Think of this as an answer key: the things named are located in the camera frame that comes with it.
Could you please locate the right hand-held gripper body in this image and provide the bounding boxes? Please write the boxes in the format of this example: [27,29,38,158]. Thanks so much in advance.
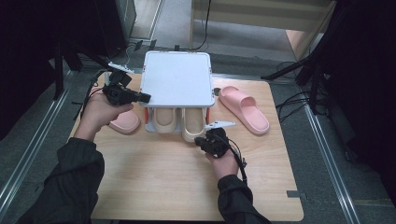
[204,120,236,158]

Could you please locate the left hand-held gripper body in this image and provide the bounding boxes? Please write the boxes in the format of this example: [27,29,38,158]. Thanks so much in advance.
[102,62,135,106]

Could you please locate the cream clog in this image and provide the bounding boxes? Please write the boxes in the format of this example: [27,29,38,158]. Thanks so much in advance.
[180,106,208,143]
[151,106,179,134]

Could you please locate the pink slipper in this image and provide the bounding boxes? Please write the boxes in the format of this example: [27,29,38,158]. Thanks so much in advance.
[219,85,271,135]
[88,87,142,135]

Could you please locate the white shoe rack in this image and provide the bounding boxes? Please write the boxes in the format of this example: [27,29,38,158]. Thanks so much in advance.
[138,50,217,134]

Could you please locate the person's right hand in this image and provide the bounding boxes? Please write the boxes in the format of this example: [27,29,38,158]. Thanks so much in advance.
[205,149,240,181]

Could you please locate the person's left hand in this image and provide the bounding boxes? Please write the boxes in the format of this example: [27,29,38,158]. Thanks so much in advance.
[73,92,134,143]

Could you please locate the black tripod stand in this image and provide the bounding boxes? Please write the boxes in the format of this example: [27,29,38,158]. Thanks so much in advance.
[52,40,120,101]

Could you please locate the black cabinet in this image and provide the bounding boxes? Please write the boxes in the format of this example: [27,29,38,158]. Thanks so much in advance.
[92,0,138,57]

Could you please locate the black curtain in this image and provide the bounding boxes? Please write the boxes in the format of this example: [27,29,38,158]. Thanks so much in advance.
[0,0,104,141]
[311,0,396,200]

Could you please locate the black metal stand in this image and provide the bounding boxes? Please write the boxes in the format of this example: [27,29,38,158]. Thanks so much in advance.
[261,46,331,115]

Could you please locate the beige wooden cabinet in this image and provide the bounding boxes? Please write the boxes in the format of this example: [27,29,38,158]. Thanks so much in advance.
[190,0,339,62]

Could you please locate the left hand-held gripper black cable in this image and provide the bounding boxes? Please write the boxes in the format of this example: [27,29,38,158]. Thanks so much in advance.
[81,69,110,118]

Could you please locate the hand-held gripper black cable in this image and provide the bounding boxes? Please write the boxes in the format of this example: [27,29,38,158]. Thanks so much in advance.
[218,133,248,185]
[81,69,110,118]

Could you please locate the right hand-held gripper black cable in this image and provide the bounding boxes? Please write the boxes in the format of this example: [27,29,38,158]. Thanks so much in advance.
[218,133,248,185]

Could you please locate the white floor cable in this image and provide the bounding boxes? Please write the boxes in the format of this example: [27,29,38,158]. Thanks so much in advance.
[120,43,134,68]

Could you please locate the black floor cables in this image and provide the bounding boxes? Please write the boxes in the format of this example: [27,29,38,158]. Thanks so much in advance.
[275,60,331,124]

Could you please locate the black hanging cable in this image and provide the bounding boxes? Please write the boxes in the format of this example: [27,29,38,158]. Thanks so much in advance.
[190,0,213,51]

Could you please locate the metal floor rail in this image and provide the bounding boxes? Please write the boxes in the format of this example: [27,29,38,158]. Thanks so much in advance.
[303,102,362,224]
[0,69,76,213]

